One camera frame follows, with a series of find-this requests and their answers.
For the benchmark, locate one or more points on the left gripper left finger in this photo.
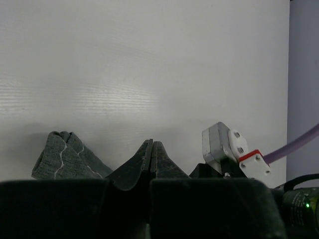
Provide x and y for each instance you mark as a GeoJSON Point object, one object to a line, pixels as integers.
{"type": "Point", "coordinates": [115, 207]}

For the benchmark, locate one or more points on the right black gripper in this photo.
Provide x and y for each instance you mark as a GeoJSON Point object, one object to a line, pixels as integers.
{"type": "Point", "coordinates": [298, 207]}

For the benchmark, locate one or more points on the grey cloth napkin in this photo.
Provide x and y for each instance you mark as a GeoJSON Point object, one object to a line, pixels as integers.
{"type": "Point", "coordinates": [65, 156]}

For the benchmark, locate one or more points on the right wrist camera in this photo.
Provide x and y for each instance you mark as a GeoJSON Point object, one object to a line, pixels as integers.
{"type": "Point", "coordinates": [226, 151]}

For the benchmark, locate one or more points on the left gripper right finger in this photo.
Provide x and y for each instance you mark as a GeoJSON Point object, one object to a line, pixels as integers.
{"type": "Point", "coordinates": [209, 208]}

